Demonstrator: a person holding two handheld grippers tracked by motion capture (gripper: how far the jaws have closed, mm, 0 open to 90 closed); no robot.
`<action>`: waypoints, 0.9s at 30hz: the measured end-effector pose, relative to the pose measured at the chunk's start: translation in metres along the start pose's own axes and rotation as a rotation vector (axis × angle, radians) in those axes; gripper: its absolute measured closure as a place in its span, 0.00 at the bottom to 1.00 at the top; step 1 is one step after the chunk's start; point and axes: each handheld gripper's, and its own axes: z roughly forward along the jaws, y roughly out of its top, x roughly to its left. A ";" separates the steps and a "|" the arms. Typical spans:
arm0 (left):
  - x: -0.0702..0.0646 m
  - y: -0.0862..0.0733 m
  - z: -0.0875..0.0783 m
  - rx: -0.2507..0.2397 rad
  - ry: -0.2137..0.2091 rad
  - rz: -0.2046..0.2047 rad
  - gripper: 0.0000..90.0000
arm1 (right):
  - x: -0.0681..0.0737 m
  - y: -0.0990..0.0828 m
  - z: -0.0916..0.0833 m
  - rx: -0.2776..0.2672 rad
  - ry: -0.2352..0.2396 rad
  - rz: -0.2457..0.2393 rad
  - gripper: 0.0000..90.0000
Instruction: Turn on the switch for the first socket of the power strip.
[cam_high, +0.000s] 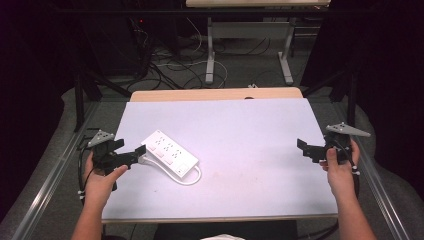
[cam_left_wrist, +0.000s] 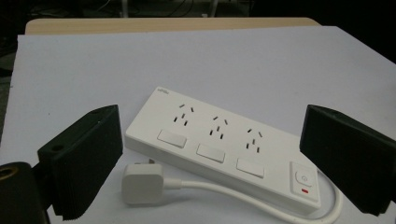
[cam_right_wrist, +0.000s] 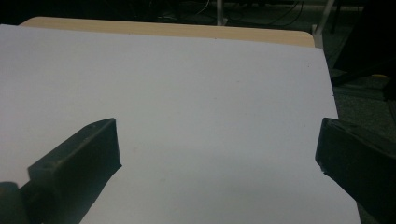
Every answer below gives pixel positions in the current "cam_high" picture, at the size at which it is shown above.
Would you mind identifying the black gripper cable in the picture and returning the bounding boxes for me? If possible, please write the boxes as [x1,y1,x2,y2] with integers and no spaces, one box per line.
[76,127,101,202]
[333,139,362,198]

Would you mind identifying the tangle of floor cables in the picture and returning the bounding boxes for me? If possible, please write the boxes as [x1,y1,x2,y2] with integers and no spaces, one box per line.
[128,18,272,91]

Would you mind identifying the white-legged desk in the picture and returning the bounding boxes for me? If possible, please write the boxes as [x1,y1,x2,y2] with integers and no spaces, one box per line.
[185,0,332,86]

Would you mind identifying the white power strip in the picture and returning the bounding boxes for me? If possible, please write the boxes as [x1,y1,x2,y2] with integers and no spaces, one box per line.
[140,129,200,178]

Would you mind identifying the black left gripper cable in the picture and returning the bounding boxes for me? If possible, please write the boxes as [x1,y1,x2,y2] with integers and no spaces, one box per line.
[76,127,101,202]

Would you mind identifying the person's dark clothing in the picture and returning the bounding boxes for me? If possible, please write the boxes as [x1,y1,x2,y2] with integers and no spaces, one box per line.
[153,219,298,240]

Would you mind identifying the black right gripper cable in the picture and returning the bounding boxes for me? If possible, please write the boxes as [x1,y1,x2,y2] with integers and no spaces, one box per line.
[333,139,362,198]

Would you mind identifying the person's left hand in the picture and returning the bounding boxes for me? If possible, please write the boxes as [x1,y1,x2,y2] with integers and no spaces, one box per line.
[83,152,129,210]

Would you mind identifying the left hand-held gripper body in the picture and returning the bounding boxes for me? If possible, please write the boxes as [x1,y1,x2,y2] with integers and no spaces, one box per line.
[87,129,119,176]

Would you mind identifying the dark computer tower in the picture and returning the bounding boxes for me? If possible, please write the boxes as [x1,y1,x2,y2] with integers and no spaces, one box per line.
[81,11,152,78]

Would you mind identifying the person's right hand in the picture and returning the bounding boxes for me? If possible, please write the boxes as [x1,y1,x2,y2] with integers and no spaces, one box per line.
[319,140,361,201]

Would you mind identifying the white power strip cable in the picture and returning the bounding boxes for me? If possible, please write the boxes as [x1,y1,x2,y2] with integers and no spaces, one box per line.
[138,155,203,187]

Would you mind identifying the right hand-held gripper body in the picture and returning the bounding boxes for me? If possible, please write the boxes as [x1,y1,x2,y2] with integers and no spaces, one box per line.
[324,122,372,166]

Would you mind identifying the aluminium rail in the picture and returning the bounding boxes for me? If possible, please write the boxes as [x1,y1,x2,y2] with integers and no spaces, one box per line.
[333,102,412,240]
[11,102,98,240]

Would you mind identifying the black metal stand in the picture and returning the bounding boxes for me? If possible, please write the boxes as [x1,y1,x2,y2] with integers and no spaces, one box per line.
[73,66,132,133]
[301,69,358,128]

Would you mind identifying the wooden table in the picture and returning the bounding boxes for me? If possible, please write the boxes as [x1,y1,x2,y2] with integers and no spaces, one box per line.
[129,86,304,103]

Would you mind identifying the white table mat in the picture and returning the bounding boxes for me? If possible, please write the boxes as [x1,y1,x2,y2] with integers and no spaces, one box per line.
[101,97,340,223]

